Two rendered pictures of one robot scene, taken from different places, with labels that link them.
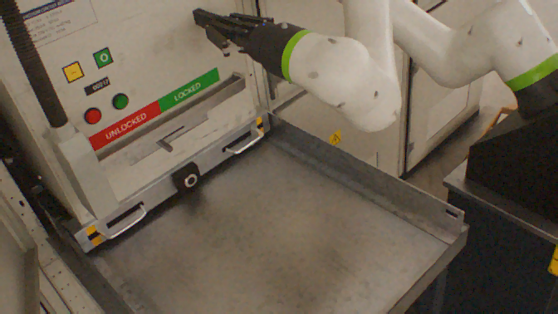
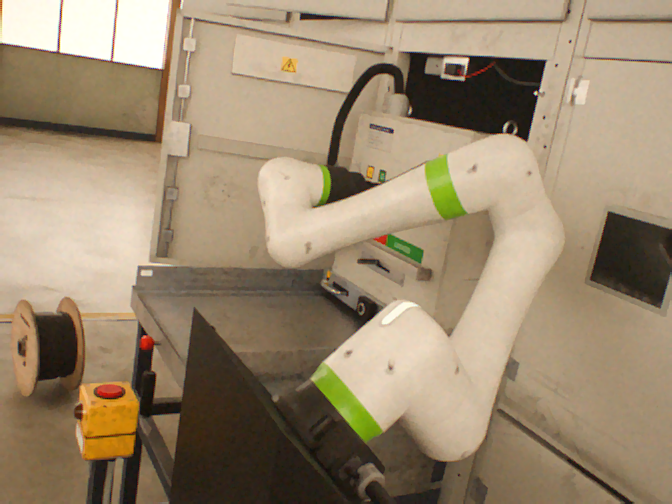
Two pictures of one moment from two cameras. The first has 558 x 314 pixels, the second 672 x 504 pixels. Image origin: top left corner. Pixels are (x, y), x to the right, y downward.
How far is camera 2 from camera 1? 179 cm
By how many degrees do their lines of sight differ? 87
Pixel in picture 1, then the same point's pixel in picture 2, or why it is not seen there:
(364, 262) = not seen: hidden behind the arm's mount
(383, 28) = (338, 205)
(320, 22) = (588, 366)
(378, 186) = (294, 372)
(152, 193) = (353, 294)
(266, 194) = (335, 344)
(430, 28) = (455, 338)
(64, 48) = (373, 155)
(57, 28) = (376, 142)
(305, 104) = (526, 449)
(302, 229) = (279, 342)
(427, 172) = not seen: outside the picture
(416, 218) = not seen: hidden behind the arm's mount
